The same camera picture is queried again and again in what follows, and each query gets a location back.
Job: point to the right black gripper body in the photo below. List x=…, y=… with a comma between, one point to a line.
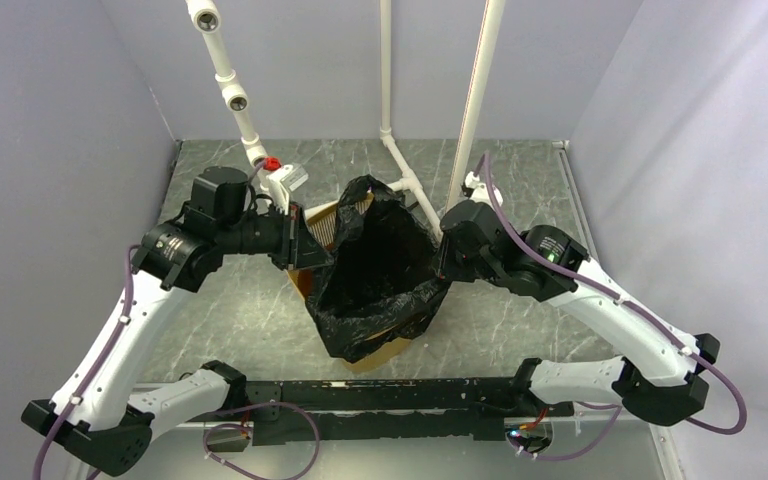
x=454, y=265

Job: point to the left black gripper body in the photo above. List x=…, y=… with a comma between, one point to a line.
x=287, y=256

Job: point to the yellow plastic trash bin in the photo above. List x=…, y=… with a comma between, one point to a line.
x=371, y=351

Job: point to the black trash bag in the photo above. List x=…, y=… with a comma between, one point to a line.
x=377, y=278

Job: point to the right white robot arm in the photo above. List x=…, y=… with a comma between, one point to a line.
x=649, y=377

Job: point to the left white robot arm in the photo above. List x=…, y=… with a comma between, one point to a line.
x=97, y=416

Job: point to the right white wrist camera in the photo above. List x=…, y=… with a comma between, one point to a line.
x=474, y=189

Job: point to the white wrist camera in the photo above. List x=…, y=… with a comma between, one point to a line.
x=474, y=189
x=280, y=180

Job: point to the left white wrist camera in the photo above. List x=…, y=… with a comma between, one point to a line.
x=280, y=180

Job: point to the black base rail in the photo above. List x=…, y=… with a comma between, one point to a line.
x=481, y=408

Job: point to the white PVC pipe frame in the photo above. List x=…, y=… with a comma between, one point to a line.
x=206, y=19

